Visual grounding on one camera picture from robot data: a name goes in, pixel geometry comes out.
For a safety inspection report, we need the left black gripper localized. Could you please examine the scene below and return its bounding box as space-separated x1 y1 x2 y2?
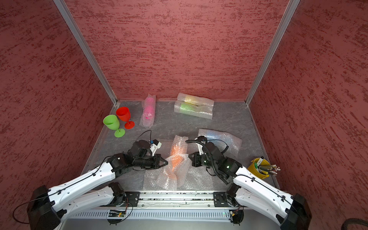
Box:
134 154 168 169

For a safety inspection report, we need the orange glass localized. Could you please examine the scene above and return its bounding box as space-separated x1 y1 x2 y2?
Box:
156 136 191 191

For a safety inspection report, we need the pink glass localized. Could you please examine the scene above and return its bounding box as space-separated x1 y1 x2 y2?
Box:
140 94 156 128

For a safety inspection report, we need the red wine glass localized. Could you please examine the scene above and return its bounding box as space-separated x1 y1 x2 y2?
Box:
116 107 135 129

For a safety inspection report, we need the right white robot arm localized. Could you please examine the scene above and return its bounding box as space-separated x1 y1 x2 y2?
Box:
187 139 312 230

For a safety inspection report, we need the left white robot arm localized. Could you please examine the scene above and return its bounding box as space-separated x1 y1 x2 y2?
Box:
27 140 168 230

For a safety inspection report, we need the blue glass in bubble wrap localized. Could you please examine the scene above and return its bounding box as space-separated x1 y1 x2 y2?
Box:
198 128 242 157

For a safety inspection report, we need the light green glass in bubble wrap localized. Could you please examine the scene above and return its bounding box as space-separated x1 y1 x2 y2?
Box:
174 101 213 120

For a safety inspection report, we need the yellow glass in bubble wrap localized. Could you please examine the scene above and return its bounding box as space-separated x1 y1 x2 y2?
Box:
177 93 214 107

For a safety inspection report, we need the yellow cup with pens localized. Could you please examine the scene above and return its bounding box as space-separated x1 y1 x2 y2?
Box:
247 157 281 180

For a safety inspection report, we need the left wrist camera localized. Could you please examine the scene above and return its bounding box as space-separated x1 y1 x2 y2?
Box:
149 140 162 156

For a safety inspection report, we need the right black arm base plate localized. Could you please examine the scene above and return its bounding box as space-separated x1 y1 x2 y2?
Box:
213 192 239 208

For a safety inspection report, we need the aluminium front rail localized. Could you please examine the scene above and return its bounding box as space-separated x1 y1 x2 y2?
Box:
86 189 294 210

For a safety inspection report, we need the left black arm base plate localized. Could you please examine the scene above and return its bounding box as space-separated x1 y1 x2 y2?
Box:
114 192 140 208

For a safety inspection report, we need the white perforated cable duct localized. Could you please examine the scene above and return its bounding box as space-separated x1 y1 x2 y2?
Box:
72 209 231 222

